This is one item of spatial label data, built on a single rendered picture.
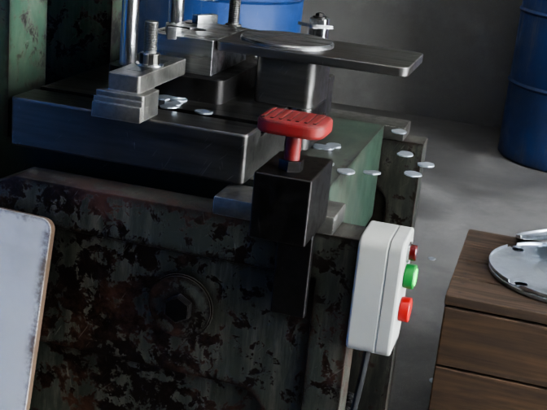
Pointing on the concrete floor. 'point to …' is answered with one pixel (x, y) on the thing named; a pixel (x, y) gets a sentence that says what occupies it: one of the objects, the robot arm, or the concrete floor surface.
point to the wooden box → (489, 338)
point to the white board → (22, 301)
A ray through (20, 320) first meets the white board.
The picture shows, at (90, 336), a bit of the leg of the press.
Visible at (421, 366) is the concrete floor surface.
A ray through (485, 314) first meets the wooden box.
